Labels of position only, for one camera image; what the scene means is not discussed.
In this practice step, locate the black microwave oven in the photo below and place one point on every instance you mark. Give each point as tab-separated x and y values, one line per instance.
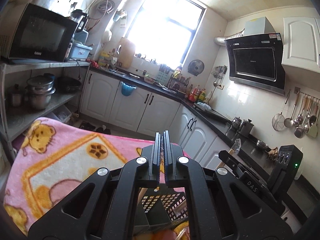
29	31

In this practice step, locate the steel kettle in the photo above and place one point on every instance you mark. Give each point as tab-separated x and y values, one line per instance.
236	122

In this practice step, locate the blue hanging trash bag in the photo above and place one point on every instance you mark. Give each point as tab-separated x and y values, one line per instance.
126	89

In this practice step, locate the blue plastic dish tub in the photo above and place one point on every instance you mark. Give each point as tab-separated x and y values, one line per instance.
79	51

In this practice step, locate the black blender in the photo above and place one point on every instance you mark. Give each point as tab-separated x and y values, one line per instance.
80	18

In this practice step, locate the stacked steel pots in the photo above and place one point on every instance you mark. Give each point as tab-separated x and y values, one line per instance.
39	91

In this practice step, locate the pink cartoon blanket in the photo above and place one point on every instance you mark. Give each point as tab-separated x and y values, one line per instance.
53	160

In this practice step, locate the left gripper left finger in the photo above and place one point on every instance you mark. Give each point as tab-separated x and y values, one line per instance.
104	205

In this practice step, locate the black range hood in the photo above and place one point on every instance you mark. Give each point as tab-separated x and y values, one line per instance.
255	60

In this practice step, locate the chopsticks pair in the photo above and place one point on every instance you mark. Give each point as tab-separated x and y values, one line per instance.
183	234

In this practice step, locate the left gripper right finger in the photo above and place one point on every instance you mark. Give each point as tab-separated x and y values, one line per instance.
226	203

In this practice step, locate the dark green utensil basket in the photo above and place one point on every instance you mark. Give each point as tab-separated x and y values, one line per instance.
159	209

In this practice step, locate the wooden cutting board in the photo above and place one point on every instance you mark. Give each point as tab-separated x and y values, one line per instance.
127	52

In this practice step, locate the wire skimmer strainer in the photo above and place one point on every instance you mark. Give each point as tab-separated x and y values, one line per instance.
278	119

